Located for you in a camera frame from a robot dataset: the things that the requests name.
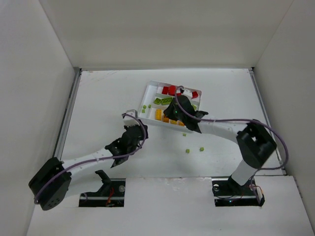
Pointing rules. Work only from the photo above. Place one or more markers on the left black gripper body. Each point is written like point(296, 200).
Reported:
point(133, 130)

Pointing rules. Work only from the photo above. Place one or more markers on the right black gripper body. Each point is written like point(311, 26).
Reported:
point(179, 101)

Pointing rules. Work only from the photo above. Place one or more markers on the white divided sorting tray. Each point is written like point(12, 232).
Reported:
point(153, 90)

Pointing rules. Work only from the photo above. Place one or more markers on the long green lego brick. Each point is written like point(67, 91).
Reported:
point(166, 101)

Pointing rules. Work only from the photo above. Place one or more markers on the long yellow lego brick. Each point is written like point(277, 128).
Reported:
point(158, 114)

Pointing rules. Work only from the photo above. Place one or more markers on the long red lego brick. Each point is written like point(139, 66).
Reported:
point(194, 95)

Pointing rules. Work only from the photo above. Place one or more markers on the red yellow green lego cluster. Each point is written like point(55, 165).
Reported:
point(172, 90)

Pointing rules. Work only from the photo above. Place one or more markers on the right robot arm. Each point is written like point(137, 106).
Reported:
point(255, 143)

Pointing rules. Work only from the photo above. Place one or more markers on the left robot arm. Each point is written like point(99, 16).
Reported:
point(56, 179)

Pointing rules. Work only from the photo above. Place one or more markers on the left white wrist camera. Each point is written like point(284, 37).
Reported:
point(130, 117)

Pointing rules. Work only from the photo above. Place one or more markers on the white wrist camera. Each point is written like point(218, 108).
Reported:
point(187, 93)
point(130, 117)

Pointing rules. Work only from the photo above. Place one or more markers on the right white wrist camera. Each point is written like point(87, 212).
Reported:
point(187, 93)

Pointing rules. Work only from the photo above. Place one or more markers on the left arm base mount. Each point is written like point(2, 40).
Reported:
point(110, 194)

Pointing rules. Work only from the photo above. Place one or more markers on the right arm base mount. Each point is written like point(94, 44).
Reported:
point(227, 193)

